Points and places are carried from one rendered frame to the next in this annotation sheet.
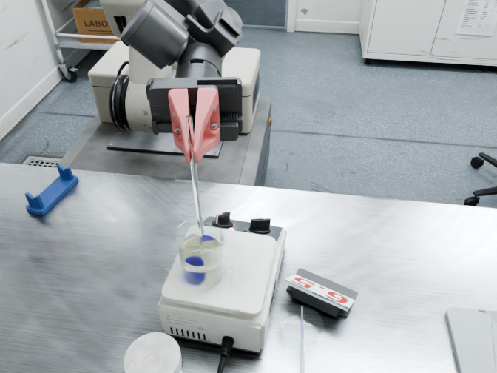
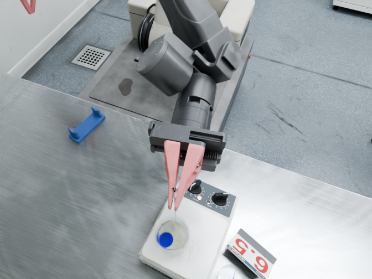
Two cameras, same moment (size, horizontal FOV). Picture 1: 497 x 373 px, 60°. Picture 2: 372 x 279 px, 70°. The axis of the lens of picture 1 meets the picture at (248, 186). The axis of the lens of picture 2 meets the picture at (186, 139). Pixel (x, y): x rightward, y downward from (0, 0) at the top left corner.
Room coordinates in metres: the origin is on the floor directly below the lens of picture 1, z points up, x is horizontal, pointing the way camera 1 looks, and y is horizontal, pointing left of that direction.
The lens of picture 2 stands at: (0.23, 0.03, 1.32)
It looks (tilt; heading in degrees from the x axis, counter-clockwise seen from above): 58 degrees down; 10
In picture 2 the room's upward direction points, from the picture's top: 4 degrees clockwise
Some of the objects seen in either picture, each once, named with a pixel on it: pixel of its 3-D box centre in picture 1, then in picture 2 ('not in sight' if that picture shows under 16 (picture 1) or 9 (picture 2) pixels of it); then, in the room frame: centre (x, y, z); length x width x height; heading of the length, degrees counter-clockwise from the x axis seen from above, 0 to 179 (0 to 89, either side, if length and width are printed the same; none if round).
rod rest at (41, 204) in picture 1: (51, 187); (86, 123); (0.56, 0.34, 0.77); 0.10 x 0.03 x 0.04; 161
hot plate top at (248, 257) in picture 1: (222, 266); (186, 237); (0.34, 0.03, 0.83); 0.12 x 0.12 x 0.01; 78
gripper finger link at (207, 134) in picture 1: (184, 130); (172, 172); (0.37, 0.07, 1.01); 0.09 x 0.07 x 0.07; 3
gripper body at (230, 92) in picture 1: (197, 95); (189, 129); (0.44, 0.06, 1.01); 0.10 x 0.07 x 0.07; 93
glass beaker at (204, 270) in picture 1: (203, 254); (173, 238); (0.32, 0.05, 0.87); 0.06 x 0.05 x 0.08; 67
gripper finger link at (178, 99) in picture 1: (203, 129); (187, 175); (0.37, 0.05, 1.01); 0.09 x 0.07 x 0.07; 3
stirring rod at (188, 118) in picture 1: (197, 197); (174, 215); (0.34, 0.05, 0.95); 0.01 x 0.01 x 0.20
